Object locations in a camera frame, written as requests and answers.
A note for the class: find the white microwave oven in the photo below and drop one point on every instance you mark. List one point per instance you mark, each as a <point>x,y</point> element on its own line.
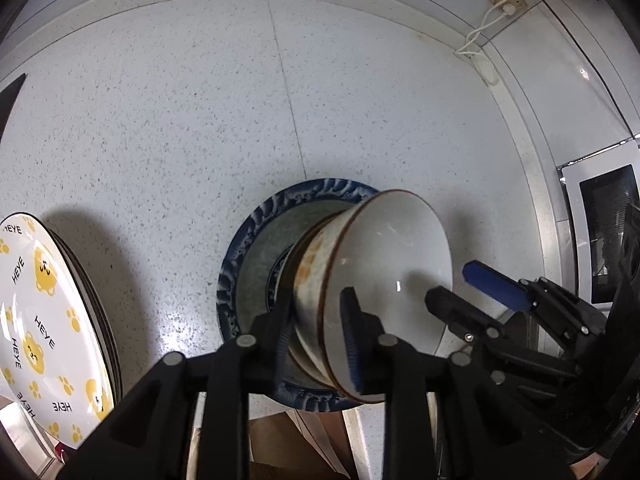
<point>605,225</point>

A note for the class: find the yellow bear print plate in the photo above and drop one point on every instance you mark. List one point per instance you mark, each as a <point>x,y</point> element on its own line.
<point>40,320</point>

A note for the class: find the blue wave-patterned plate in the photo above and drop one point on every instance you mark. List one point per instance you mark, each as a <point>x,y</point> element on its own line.
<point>250,265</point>

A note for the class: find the beige wall socket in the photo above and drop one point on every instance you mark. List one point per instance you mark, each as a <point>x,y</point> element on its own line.
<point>515,4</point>

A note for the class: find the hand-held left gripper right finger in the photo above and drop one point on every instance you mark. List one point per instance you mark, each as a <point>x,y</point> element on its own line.
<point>352,340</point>

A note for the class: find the small speckled bowl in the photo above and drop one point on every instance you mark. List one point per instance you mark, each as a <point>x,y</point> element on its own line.
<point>395,270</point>

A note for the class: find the brown cardboard box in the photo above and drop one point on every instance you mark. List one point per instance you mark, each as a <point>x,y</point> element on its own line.
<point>300,445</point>

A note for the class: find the dark flat object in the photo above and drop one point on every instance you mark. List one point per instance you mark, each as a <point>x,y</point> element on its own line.
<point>11,100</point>

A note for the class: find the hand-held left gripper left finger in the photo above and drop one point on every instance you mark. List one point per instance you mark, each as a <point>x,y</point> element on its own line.
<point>270,340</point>

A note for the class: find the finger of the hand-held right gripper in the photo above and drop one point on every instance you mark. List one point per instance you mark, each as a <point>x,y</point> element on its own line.
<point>460,312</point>
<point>495,285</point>

